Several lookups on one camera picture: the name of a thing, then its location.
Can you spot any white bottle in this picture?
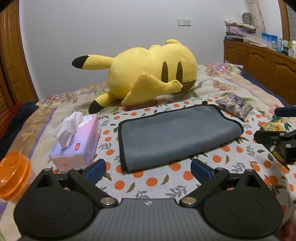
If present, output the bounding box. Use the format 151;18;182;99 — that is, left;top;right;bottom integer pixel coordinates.
292;40;296;58

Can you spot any purple snack packet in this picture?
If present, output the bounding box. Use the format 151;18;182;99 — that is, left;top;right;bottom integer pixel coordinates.
216;94;253;121

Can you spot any green yellow snack packet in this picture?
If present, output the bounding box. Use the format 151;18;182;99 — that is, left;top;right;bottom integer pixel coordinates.
260;115;295;164

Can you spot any wooden door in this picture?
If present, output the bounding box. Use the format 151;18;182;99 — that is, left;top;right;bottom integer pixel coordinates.
1;1;39;102

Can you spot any pink tissue box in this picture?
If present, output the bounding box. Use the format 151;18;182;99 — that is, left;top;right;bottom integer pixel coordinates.
49;111;101;172

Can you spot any wooden sideboard cabinet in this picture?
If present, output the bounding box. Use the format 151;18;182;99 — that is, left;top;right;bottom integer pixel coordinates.
224;40;295;105

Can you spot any yellow Pikachu plush toy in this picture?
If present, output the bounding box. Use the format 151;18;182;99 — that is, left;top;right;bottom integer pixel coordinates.
72;39;198;114

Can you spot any orange plastic bottle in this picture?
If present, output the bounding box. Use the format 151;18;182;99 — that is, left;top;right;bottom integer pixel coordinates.
0;152;32;204

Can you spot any floral bed blanket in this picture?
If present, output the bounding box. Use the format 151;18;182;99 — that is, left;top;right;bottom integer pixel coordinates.
0;63;296;241

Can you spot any blue white box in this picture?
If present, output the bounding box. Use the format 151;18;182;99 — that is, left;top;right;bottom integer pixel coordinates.
261;33;278;50

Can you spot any small electric fan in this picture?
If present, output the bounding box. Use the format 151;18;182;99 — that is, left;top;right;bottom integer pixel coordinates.
242;12;253;26

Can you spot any grey purple towel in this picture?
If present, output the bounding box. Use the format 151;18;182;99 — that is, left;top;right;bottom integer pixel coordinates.
118;101;244;171

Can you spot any stack of folded papers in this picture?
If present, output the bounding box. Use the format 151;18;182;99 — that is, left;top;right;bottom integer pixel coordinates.
224;21;256;42

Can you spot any dark blue bed sheet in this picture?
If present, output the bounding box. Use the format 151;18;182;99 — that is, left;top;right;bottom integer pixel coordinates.
236;65;292;107

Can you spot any wooden louvered wardrobe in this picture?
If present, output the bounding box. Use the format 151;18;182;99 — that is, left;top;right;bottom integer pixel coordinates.
0;68;14;137

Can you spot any white wall switch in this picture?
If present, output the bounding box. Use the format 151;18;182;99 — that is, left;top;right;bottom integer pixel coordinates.
177;19;191;27

